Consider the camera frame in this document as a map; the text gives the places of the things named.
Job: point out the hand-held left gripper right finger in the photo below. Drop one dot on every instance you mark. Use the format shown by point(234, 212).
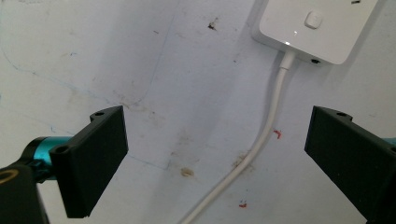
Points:
point(355, 161)

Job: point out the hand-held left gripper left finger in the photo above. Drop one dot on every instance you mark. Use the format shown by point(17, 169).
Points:
point(90, 165)

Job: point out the white power strip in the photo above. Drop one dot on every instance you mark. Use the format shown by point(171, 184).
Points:
point(314, 25)

